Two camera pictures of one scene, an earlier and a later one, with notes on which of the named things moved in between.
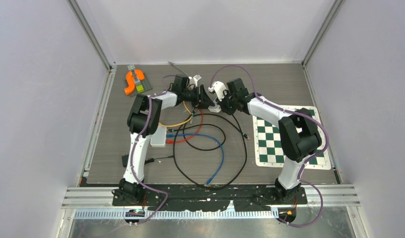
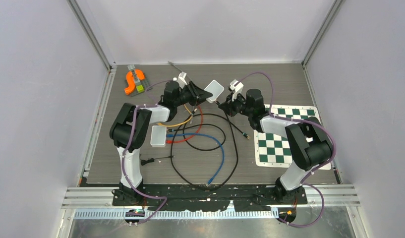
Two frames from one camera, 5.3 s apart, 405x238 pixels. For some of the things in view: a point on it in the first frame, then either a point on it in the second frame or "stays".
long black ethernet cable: (221, 129) stays
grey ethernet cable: (179, 69) stays
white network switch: (158, 139) stays
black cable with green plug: (245, 136) → (228, 117)
